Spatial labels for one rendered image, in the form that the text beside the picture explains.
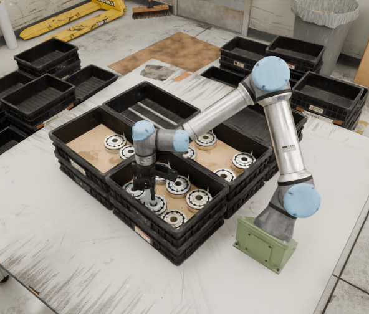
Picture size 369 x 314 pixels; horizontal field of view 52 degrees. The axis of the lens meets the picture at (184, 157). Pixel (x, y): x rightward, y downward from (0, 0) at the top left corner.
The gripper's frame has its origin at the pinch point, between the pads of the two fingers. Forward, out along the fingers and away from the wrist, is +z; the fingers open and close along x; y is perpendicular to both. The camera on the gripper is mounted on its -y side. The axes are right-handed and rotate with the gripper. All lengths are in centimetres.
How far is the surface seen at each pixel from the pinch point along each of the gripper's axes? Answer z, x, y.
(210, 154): -0.1, -27.9, -25.0
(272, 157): -1, -22, -52
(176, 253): 6.8, 21.3, -8.0
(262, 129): -1, -45, -52
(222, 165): 0.5, -20.4, -29.5
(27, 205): 14, -13, 57
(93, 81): 33, -168, 52
